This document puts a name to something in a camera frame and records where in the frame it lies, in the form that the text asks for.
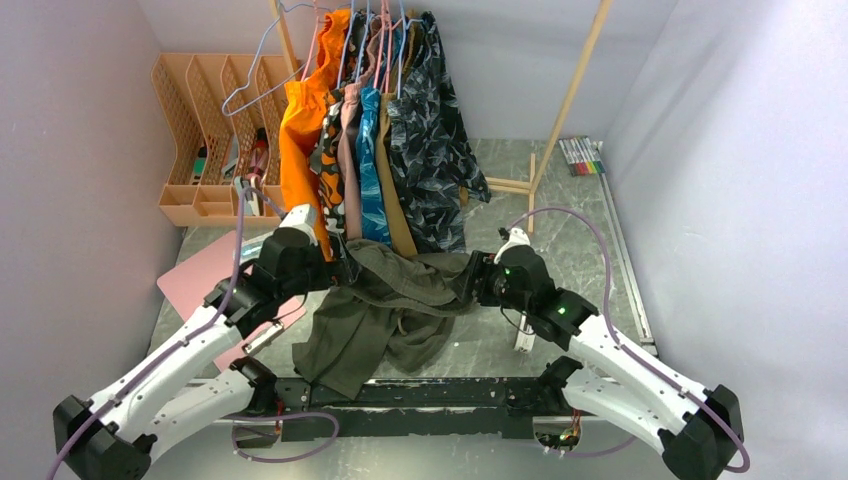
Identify white stapler on table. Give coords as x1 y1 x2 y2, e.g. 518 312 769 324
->
513 314 535 354

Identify wooden clothes rack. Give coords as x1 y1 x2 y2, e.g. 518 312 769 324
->
255 0 613 234

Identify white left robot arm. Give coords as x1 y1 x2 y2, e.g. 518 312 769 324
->
47 226 361 479

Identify blue correction tape package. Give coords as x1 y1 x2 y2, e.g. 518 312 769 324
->
239 239 264 261

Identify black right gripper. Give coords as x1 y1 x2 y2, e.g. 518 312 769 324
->
448 249 533 315

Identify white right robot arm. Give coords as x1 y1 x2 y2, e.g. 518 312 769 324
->
461 246 744 479

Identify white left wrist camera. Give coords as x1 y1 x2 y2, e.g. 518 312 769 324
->
275 204 320 247

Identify orange hanging shorts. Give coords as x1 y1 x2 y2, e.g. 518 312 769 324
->
279 8 351 260

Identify olive green shorts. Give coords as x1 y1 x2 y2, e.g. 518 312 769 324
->
292 240 475 399

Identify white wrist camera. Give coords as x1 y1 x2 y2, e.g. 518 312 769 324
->
275 204 320 247
494 227 530 264

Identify pink hanging shorts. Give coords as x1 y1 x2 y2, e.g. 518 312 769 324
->
338 13 379 240

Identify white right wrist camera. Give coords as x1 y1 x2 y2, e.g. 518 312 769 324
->
494 227 530 264

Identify black orange patterned shorts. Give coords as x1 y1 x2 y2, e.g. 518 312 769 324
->
311 13 366 243

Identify set of coloured markers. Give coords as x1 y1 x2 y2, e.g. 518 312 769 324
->
558 136 606 177

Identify dark leaf-print shorts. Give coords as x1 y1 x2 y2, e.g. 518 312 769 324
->
387 11 491 253

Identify peach desk organizer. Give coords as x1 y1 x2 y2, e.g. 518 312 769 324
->
151 53 290 227

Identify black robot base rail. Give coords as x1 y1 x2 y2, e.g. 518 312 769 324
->
276 377 574 441

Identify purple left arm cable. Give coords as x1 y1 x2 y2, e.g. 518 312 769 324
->
42 185 340 480

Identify pink clipboard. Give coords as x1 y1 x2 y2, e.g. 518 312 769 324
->
157 227 306 371

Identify blue wire hanger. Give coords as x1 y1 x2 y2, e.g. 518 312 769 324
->
220 0 319 118

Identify brown hanging shorts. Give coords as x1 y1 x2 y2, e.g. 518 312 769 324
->
376 21 418 257

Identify blue patterned shorts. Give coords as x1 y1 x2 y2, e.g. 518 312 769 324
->
356 79 391 246

